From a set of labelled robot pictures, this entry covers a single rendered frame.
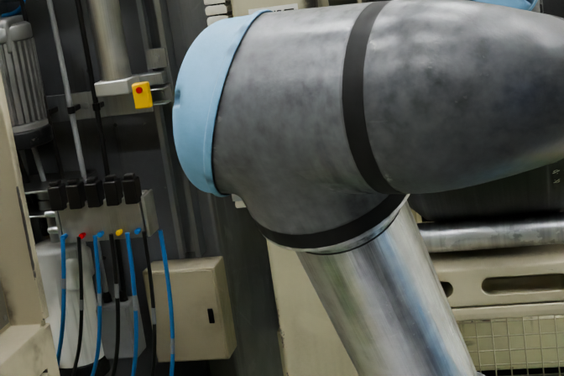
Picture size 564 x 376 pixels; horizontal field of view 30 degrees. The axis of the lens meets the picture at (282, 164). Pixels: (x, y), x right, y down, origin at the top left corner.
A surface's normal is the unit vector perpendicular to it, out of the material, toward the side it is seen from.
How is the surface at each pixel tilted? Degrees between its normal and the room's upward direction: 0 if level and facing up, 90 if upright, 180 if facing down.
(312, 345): 90
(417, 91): 78
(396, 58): 61
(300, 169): 123
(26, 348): 90
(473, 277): 90
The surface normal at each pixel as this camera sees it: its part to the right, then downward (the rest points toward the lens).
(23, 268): -0.20, 0.24
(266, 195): -0.43, 0.69
